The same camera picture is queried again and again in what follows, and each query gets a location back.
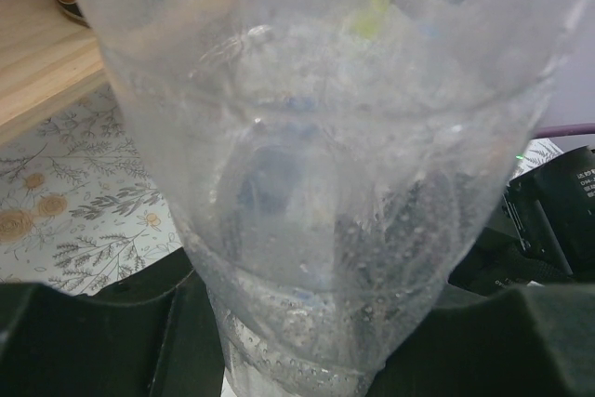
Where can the floral table mat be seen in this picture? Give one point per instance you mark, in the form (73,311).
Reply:
(78,208)

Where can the wooden shelf unit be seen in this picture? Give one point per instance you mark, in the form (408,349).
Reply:
(48,62)

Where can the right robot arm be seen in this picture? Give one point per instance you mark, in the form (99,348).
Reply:
(542,233)

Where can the clear bottle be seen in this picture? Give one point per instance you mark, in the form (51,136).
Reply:
(327,163)

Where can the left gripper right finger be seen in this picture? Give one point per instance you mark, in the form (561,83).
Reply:
(535,340)

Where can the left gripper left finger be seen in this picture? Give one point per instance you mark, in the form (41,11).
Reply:
(151,334)

